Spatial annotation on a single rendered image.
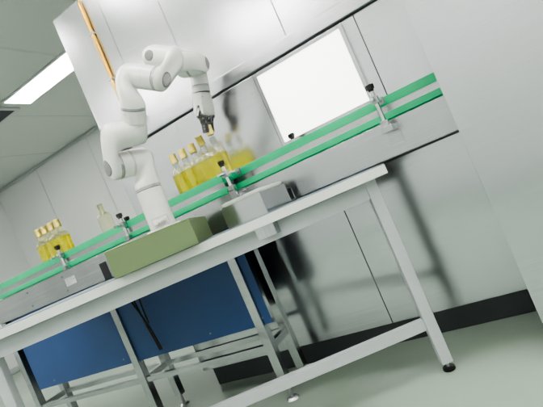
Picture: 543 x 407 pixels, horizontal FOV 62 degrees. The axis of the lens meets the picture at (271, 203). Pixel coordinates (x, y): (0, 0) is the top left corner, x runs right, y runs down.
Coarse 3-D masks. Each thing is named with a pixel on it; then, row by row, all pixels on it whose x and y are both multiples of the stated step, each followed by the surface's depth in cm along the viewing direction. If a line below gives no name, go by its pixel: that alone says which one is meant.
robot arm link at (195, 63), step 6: (186, 54) 173; (192, 54) 175; (198, 54) 177; (186, 60) 173; (192, 60) 174; (198, 60) 176; (204, 60) 181; (186, 66) 173; (192, 66) 175; (198, 66) 177; (204, 66) 181; (180, 72) 174; (192, 72) 184; (198, 72) 183; (204, 72) 183
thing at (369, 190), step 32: (352, 192) 156; (288, 224) 157; (384, 224) 155; (224, 256) 157; (128, 288) 158; (160, 288) 158; (416, 288) 155; (64, 320) 159; (416, 320) 158; (0, 352) 159; (352, 352) 156; (448, 352) 155; (0, 384) 159; (288, 384) 157
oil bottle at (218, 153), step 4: (216, 148) 194; (220, 148) 194; (212, 152) 194; (216, 152) 193; (220, 152) 193; (224, 152) 195; (212, 156) 194; (216, 156) 194; (220, 156) 193; (224, 156) 194; (228, 156) 197; (216, 160) 194; (220, 160) 193; (224, 160) 193; (228, 160) 195; (216, 164) 194; (228, 164) 194; (220, 168) 194; (228, 168) 193; (232, 168) 196; (220, 172) 194
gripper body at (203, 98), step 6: (204, 90) 191; (192, 96) 192; (198, 96) 190; (204, 96) 192; (210, 96) 196; (198, 102) 190; (204, 102) 192; (210, 102) 196; (204, 108) 191; (210, 108) 195; (204, 114) 191; (210, 114) 195
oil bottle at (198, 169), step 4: (196, 160) 198; (192, 164) 199; (196, 164) 198; (200, 164) 198; (192, 168) 200; (196, 168) 199; (200, 168) 198; (196, 172) 199; (200, 172) 198; (204, 172) 198; (196, 176) 199; (200, 176) 199; (204, 176) 198; (200, 180) 199; (204, 180) 198
